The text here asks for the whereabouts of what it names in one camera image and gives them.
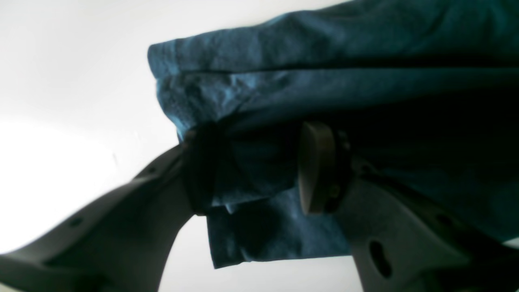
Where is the dark blue T-shirt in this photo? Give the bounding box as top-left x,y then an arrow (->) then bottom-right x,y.
148,0 -> 518,268

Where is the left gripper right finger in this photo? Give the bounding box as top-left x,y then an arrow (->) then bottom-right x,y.
298,122 -> 518,292

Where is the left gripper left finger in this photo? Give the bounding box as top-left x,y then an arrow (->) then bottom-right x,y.
1,130 -> 219,292

